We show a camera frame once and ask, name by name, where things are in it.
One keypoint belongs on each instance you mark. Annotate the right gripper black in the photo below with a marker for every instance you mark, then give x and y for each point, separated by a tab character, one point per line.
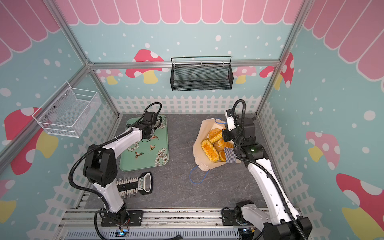
226	135

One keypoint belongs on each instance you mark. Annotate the checkered paper bag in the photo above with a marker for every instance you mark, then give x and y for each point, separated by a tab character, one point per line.
201	160

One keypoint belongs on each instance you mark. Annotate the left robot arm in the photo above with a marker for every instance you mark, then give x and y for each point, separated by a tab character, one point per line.
100	167

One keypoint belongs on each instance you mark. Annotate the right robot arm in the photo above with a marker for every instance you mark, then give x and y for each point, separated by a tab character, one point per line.
282	221

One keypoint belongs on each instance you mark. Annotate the oval bun bread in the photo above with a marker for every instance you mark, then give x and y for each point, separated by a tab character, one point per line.
220	145

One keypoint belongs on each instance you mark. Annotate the green floral tray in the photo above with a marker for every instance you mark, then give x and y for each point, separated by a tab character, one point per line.
147	153

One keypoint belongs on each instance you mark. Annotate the rectangular crusty pastry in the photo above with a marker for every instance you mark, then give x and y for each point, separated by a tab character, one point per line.
210	151

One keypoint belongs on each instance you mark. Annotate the black tool rack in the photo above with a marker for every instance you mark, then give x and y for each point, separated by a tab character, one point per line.
142	185

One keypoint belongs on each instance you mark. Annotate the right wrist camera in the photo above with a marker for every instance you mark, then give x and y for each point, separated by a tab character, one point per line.
231	120

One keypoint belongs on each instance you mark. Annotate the ring doughnut bread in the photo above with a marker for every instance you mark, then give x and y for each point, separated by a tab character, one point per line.
214	132

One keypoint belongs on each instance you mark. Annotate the black mesh wall basket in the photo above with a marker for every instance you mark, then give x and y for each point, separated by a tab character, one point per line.
206	73

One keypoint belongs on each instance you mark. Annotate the white wire wall basket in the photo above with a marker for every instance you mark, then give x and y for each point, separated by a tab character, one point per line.
68	111

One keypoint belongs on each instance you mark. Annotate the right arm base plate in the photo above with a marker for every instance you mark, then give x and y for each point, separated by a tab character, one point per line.
242	217

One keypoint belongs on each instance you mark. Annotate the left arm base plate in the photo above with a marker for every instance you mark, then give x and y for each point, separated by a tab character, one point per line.
131	218

